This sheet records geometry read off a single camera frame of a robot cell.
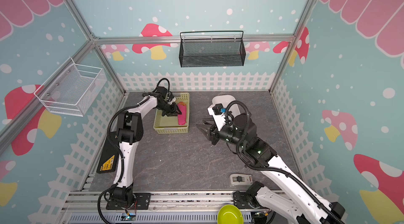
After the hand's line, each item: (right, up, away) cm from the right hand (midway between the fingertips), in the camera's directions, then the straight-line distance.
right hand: (199, 123), depth 62 cm
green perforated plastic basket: (-21, -5, +39) cm, 45 cm away
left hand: (-16, +1, +43) cm, 46 cm away
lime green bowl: (+13, -42, +9) cm, 45 cm away
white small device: (+20, -29, +15) cm, 39 cm away
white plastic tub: (+16, +11, +50) cm, 53 cm away
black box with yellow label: (-51, -22, +23) cm, 60 cm away
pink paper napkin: (-14, -1, +42) cm, 44 cm away
